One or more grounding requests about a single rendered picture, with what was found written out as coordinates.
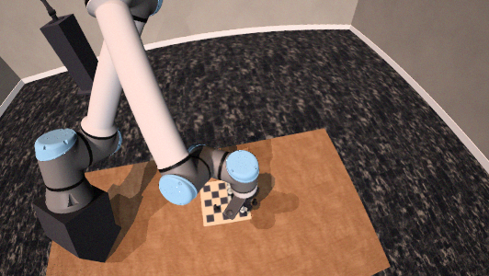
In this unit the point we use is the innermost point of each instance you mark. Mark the chessboard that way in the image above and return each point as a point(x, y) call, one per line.
point(215, 192)

